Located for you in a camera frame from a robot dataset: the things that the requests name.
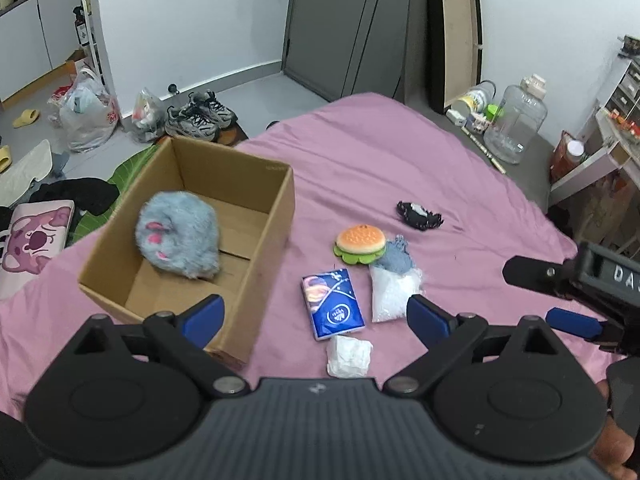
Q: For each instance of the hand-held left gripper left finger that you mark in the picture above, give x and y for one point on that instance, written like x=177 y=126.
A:
x=202 y=317

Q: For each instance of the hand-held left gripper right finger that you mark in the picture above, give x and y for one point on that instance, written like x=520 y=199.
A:
x=425 y=317

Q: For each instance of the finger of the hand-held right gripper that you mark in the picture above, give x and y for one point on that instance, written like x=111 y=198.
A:
x=535 y=272
x=572 y=323

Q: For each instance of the clear bag of white filling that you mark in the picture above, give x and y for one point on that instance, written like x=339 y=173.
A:
x=392 y=295

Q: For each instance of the blue denim heart plush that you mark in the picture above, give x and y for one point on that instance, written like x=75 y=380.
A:
x=397 y=260

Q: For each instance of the white tissue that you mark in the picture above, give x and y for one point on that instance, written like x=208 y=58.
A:
x=348 y=357

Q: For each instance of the blue tissue pack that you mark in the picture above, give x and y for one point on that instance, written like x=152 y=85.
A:
x=332 y=307

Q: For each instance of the brown cardboard box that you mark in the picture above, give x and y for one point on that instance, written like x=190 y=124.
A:
x=260 y=240

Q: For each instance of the soft burger toy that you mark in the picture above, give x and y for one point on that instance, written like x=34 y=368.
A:
x=361 y=241

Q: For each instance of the black and white soft toy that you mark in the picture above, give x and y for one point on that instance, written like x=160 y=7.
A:
x=419 y=215

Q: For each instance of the person's right hand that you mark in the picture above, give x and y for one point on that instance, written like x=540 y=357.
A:
x=617 y=452

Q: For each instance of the brown paper bag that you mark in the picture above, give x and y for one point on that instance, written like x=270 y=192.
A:
x=602 y=205

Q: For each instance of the grey plush mouse toy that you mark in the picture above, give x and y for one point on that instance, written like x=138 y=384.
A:
x=182 y=232

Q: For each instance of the white desk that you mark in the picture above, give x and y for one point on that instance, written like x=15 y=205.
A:
x=590 y=160

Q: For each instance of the red bottle with white cap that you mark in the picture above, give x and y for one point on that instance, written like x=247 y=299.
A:
x=567 y=157

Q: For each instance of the thin wooden stick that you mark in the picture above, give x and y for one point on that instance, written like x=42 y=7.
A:
x=485 y=152

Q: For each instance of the clear plastic water jug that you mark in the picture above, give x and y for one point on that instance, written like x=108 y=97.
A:
x=515 y=120

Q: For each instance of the pink bedsheet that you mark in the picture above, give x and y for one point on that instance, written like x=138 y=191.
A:
x=400 y=160

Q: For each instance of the small patterned box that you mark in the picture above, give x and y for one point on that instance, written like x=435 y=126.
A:
x=477 y=122

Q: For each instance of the green leaf floor mat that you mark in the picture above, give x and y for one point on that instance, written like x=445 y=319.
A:
x=125 y=172

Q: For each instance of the small green cup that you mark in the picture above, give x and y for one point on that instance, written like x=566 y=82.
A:
x=493 y=111

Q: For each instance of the black clothes pile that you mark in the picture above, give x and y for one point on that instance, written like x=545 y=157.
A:
x=80 y=195

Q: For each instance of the small white box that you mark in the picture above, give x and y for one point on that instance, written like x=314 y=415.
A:
x=455 y=117

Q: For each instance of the brown doormat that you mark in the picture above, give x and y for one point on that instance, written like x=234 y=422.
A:
x=232 y=136

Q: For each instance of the pink bear print bag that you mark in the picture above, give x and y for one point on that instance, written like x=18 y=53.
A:
x=35 y=240

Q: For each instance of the desktop drawer organizer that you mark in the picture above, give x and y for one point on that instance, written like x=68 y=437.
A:
x=627 y=90

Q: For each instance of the grey black sneaker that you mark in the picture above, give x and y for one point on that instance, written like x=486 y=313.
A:
x=215 y=107
x=190 y=122

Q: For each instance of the clear plastic trash bag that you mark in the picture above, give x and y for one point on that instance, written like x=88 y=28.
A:
x=147 y=117

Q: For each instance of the blue grey cloth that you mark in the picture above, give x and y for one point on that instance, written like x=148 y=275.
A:
x=60 y=162

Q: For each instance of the white towel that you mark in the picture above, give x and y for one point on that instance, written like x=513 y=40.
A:
x=25 y=175

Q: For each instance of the white plastic bag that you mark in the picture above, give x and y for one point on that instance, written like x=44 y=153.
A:
x=87 y=115

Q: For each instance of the black framed brown board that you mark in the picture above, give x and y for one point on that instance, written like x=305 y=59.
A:
x=455 y=30

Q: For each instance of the red and clear snack bag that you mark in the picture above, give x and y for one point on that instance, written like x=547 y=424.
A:
x=61 y=95

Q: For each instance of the small open cardboard box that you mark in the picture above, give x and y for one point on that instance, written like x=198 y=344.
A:
x=77 y=65

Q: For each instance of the white narrow rack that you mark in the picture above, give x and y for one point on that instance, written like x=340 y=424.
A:
x=92 y=35

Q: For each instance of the grey door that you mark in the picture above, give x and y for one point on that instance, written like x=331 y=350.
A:
x=340 y=25

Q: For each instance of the black bottle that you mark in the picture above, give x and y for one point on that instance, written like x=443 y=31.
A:
x=81 y=27

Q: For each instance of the white kitchen cabinet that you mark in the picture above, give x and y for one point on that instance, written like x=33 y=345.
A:
x=30 y=45

